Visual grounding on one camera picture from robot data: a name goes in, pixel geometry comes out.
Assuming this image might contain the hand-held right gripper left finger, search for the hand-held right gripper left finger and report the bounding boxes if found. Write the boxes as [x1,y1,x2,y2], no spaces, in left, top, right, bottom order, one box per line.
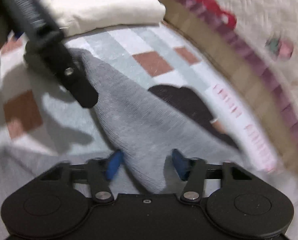
[39,150,124,203]

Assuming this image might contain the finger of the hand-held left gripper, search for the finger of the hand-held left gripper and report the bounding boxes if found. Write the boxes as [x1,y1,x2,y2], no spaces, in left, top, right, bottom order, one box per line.
[23,33,99,109]

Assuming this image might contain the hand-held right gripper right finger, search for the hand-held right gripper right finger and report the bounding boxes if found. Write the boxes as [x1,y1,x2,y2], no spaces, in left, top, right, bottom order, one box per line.
[171,149,253,203]

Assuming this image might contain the grey knitted garment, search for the grey knitted garment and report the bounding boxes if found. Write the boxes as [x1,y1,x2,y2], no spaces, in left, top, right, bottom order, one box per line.
[0,48,242,240]

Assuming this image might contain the white folded cloth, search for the white folded cloth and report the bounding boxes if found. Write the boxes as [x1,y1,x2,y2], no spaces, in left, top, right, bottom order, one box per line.
[40,0,167,37]

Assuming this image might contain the checkered blanket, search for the checkered blanket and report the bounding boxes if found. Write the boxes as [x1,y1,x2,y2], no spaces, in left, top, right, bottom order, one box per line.
[0,21,280,240]

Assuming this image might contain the white quilt with red print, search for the white quilt with red print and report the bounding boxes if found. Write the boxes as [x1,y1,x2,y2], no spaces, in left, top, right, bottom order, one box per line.
[135,0,298,215]

